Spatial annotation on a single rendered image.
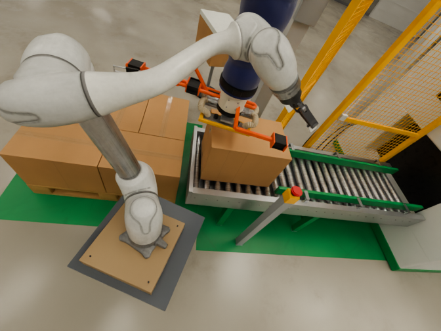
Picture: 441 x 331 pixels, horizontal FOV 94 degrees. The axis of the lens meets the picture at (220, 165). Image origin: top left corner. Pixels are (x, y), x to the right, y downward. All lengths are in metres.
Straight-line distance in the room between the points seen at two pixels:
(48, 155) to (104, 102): 1.38
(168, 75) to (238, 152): 0.94
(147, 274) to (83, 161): 1.01
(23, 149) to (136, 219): 1.23
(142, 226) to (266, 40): 0.78
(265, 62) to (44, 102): 0.49
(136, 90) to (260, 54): 0.31
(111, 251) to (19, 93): 0.79
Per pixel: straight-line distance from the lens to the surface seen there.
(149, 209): 0.92
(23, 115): 0.59
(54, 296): 2.05
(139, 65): 1.40
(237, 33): 0.69
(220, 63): 2.91
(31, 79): 0.58
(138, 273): 1.11
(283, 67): 0.60
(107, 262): 1.14
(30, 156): 1.91
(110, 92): 0.53
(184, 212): 1.29
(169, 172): 1.67
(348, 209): 2.18
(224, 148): 1.37
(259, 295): 2.13
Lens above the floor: 1.93
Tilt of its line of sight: 51 degrees down
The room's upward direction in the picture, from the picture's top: 24 degrees clockwise
